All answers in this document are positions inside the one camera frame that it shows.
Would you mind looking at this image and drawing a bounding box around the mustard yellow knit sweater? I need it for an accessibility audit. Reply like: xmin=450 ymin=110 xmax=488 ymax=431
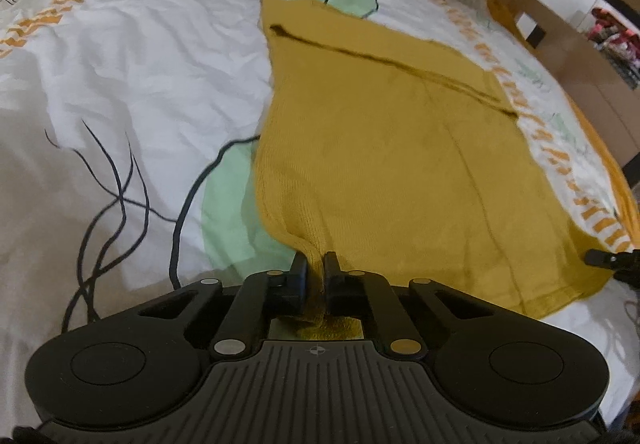
xmin=253 ymin=0 xmax=620 ymax=326

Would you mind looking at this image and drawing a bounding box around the colourful patterned cloth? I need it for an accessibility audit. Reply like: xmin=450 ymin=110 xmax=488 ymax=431
xmin=589 ymin=7 xmax=640 ymax=90

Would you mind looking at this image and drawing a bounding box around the orange mattress cover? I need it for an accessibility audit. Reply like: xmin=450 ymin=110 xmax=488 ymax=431
xmin=487 ymin=0 xmax=637 ymax=245

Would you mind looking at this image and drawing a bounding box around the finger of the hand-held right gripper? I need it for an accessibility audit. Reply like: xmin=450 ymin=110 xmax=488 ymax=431
xmin=584 ymin=247 xmax=640 ymax=282

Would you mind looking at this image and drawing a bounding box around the white leaf-print bed sheet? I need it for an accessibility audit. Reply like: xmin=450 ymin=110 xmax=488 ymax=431
xmin=0 ymin=0 xmax=640 ymax=425

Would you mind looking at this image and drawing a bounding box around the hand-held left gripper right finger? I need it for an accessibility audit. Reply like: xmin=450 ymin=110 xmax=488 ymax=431
xmin=322 ymin=251 xmax=502 ymax=361

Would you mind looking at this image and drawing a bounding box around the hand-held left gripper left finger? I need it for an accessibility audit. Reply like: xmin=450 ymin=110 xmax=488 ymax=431
xmin=134 ymin=251 xmax=310 ymax=361

